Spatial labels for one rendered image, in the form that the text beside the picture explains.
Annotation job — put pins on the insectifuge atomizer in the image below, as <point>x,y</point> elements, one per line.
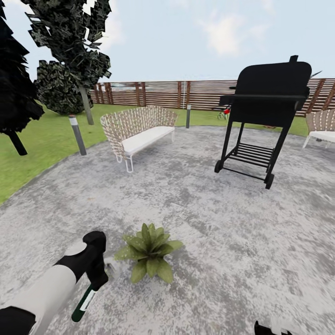
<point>84,303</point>

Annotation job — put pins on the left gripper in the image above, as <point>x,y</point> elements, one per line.
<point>97,275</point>

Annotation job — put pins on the charcoal grill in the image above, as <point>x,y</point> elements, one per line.
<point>269,95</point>

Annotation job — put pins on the pot plant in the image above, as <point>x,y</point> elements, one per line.
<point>148,248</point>

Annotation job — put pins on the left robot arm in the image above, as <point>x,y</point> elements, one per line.
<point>32,311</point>

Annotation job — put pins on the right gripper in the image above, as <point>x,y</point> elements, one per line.
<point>262,330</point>

